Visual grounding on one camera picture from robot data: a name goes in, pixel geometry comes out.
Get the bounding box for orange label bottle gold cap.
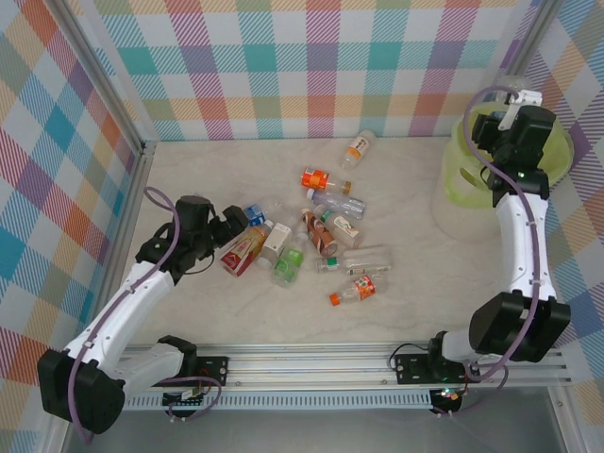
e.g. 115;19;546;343
300;167;353;194

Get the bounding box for white label plastic bottle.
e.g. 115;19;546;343
257;222;294;270

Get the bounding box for white bottle with green cap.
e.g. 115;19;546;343
319;210;363;249

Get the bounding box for bottle with pale orange label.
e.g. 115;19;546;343
339;130;378;170

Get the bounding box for clear bottle with blue cap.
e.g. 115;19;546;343
305;188;368;221

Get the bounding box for bin with green liner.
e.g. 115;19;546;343
431;110;575;244

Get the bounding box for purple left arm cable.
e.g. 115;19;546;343
68;186;223;447

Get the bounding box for slotted grey cable duct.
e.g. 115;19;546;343
115;390;435;411

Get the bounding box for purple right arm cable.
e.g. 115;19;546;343
431;86;539;419

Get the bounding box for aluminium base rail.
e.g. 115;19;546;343
117;342;573;389

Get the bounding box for colourful label bottle orange cap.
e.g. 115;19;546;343
328;275;391;308

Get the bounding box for green label plastic bottle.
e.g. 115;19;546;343
271;233;308;288

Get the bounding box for aluminium corner post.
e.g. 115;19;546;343
512;0;562;84
59;0;145;155

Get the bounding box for brown coffee drink bottle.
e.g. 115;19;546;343
300;208;339;256

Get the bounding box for blue label plastic bottle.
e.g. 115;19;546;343
243;200;287;227

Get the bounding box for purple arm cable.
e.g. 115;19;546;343
431;86;539;419
68;186;223;447

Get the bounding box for small clear bottle green band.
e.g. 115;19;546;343
314;256;348;275

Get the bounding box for red label plastic bottle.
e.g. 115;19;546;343
220;219;275;277

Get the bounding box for large clear plastic bottle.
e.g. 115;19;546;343
342;243;393;277

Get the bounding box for aluminium floor edge profile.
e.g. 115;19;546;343
93;141;159;341

